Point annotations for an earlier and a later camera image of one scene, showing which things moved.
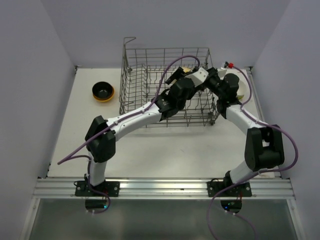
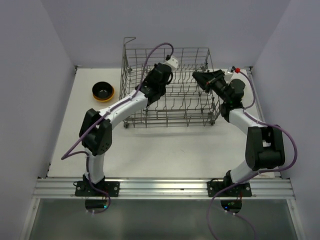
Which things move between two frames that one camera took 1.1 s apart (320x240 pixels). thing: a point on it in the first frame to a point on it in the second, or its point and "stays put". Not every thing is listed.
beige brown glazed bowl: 103,91 stays put
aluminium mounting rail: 266,188 stays put
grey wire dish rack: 145,71 stays put
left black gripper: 178,73 to 149,74
